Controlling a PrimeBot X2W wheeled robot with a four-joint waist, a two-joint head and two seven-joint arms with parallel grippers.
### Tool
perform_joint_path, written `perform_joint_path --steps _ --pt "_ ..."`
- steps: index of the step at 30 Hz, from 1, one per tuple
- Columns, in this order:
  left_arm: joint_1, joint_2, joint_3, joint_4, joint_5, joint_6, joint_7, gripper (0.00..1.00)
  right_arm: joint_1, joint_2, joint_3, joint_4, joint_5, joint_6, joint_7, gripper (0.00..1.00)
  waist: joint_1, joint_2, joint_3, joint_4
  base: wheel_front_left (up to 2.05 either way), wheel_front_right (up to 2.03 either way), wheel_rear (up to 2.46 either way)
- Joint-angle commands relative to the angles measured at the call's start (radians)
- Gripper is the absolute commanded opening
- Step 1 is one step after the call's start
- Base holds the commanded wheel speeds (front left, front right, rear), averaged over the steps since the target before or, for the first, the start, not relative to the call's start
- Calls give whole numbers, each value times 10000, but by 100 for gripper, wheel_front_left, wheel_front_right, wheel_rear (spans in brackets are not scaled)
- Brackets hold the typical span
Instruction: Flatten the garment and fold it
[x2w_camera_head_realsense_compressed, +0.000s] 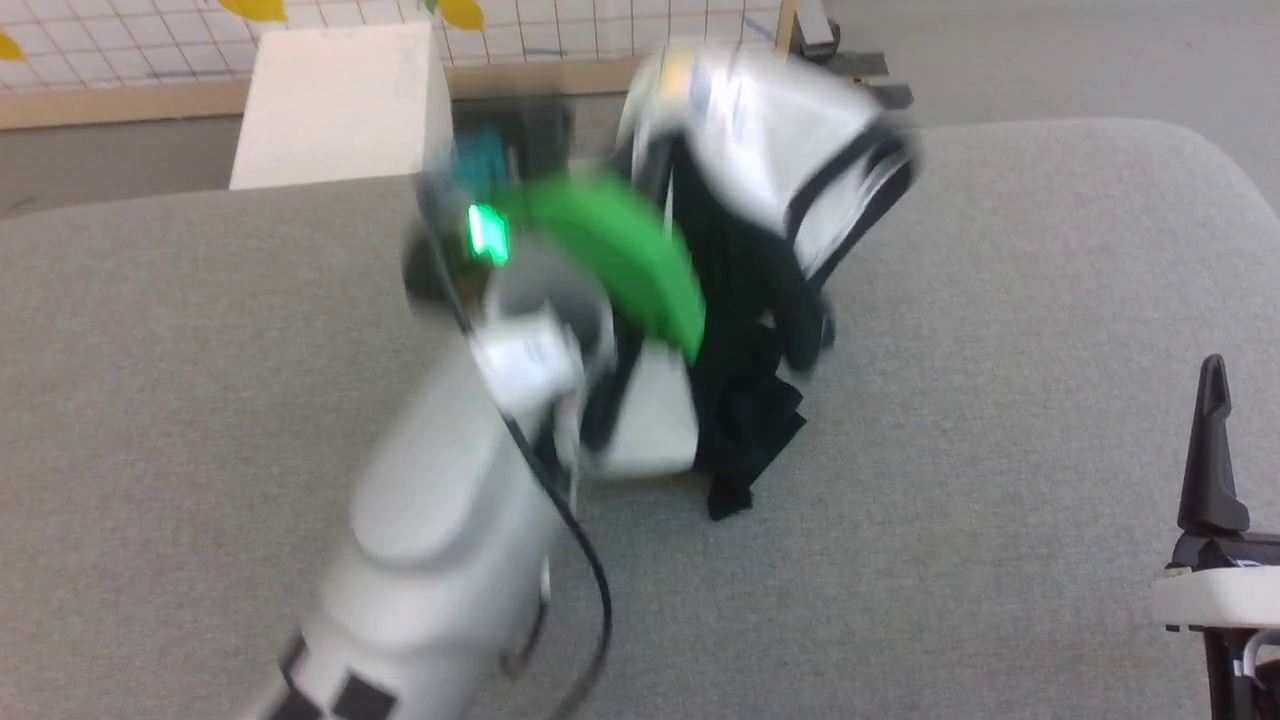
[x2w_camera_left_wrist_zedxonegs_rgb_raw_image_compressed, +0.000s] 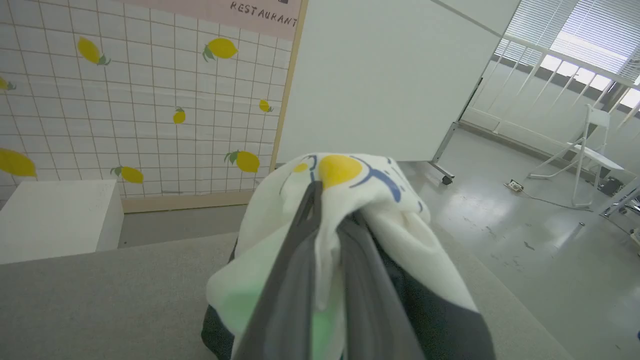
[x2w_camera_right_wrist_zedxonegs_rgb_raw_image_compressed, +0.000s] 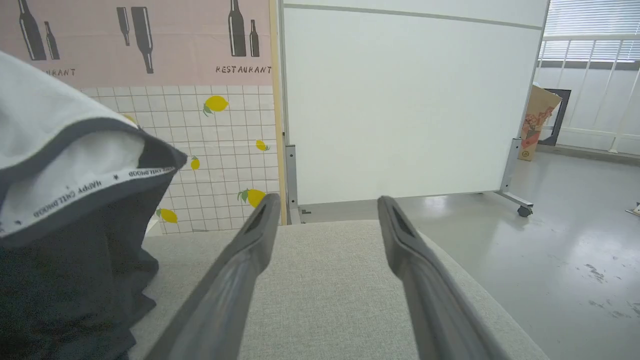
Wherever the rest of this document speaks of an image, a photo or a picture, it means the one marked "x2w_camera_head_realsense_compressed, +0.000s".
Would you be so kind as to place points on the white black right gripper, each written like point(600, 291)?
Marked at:
point(1225, 595)

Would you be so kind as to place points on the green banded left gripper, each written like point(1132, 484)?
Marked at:
point(620, 250)

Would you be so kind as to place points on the white and black garment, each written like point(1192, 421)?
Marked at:
point(760, 130)

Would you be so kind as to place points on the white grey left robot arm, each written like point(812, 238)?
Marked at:
point(440, 540)

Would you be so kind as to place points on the grey fabric sofa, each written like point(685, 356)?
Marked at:
point(1000, 350)

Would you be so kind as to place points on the white box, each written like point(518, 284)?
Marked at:
point(340, 110)

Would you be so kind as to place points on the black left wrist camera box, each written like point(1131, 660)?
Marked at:
point(480, 160)

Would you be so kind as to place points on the yellow lemon wall sticker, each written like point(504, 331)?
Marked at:
point(462, 12)
point(255, 8)
point(6, 46)

